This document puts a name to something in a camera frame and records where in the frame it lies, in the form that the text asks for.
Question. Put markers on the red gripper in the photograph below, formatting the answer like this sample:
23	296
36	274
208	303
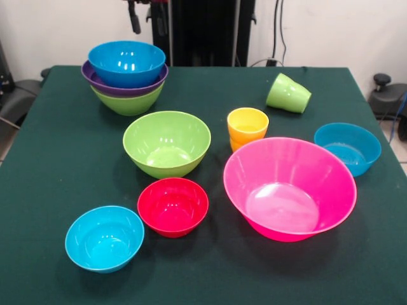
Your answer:
140	1

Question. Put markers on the large blue plastic bowl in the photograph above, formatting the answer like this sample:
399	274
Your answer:
127	57

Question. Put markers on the purple plastic bowl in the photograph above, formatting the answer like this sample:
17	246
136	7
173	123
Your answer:
127	92

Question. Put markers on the green plastic bowl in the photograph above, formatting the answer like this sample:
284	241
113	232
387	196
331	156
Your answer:
167	143
130	106

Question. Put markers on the green plastic cup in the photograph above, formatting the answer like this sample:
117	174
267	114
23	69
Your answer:
302	100
280	92

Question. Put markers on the small light blue bowl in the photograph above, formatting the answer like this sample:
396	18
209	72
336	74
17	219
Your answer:
105	239

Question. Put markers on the black round knob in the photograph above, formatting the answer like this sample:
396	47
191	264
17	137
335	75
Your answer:
45	73

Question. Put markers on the black power plug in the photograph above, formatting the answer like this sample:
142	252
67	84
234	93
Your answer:
270	62

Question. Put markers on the yellow plastic cup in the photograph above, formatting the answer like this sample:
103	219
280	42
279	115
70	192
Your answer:
235	145
248	130

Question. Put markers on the red plastic bowl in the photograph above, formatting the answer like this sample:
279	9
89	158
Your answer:
173	206

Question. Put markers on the large pink plastic bowl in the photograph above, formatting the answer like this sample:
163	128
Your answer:
286	178

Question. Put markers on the translucent blue plastic bowl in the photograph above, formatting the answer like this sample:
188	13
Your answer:
349	149

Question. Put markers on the black equipment base with knob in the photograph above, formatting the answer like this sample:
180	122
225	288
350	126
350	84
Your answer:
388	98

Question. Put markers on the dark green tablecloth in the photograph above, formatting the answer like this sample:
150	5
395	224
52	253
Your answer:
203	273

